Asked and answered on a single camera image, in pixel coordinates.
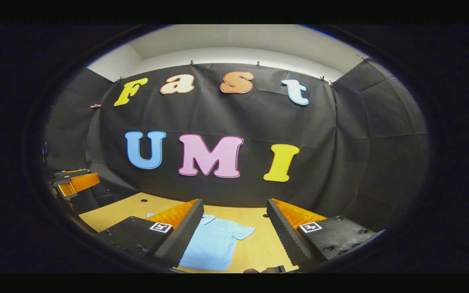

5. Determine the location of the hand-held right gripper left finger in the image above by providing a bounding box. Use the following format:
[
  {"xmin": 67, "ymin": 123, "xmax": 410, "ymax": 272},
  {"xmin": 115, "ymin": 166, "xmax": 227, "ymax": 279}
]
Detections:
[{"xmin": 94, "ymin": 198, "xmax": 205, "ymax": 269}]

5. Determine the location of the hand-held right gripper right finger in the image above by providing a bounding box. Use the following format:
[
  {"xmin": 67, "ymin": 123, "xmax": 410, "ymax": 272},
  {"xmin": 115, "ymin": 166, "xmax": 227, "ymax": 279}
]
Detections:
[{"xmin": 266, "ymin": 198, "xmax": 386, "ymax": 268}]

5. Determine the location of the light blue T-shirt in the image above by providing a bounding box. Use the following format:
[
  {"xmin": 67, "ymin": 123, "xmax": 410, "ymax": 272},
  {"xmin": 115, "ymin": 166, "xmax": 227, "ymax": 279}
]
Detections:
[{"xmin": 147, "ymin": 212, "xmax": 256, "ymax": 271}]

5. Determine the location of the black backdrop cloth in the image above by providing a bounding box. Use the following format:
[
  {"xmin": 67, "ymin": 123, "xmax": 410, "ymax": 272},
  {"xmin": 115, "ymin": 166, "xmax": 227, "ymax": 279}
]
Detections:
[{"xmin": 43, "ymin": 61, "xmax": 430, "ymax": 232}]

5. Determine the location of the row of backdrop clips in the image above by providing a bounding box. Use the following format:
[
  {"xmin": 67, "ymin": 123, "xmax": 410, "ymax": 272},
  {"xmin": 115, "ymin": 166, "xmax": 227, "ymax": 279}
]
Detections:
[{"xmin": 90, "ymin": 53, "xmax": 371, "ymax": 109}]

